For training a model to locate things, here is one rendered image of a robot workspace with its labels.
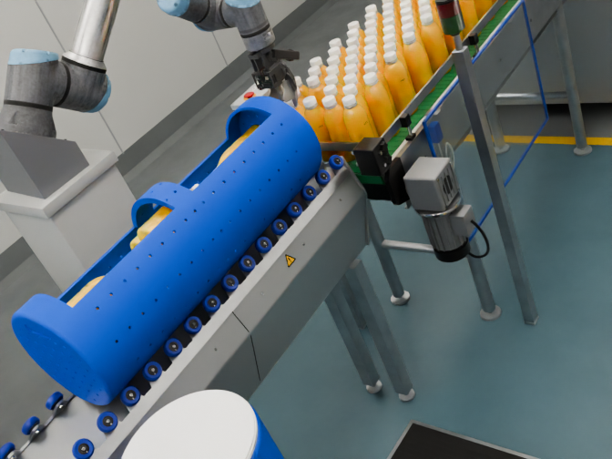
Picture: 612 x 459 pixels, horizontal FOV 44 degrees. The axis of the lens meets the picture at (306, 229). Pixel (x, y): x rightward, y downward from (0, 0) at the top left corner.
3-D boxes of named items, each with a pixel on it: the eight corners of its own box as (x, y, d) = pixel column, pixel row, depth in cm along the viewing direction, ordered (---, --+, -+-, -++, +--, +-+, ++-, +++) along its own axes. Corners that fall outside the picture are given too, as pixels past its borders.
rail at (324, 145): (273, 149, 243) (270, 141, 241) (275, 147, 243) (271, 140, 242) (377, 152, 218) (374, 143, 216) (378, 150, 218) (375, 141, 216)
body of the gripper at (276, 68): (258, 91, 225) (241, 55, 218) (273, 76, 230) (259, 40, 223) (277, 90, 220) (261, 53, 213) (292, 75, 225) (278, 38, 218)
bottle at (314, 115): (318, 155, 239) (297, 105, 230) (338, 146, 239) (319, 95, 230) (323, 164, 233) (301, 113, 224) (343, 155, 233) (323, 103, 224)
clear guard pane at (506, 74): (463, 247, 249) (423, 123, 223) (545, 117, 293) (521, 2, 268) (464, 248, 249) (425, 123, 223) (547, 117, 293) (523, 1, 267)
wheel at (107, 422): (91, 423, 163) (93, 422, 161) (106, 408, 165) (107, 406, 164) (107, 437, 163) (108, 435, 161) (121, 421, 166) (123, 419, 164)
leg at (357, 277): (396, 400, 268) (339, 268, 235) (403, 388, 271) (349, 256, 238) (410, 403, 264) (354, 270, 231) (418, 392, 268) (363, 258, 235)
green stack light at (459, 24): (439, 35, 214) (434, 20, 211) (449, 25, 218) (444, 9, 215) (459, 34, 210) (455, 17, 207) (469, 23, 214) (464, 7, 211)
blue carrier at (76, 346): (50, 386, 181) (-12, 302, 165) (257, 173, 231) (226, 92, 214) (129, 422, 165) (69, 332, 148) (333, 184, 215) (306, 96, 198)
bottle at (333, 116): (362, 157, 228) (341, 104, 218) (340, 165, 229) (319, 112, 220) (359, 147, 234) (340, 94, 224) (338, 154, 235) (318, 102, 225)
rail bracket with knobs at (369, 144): (357, 179, 220) (346, 149, 214) (369, 165, 224) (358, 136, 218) (386, 180, 213) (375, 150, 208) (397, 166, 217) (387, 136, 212)
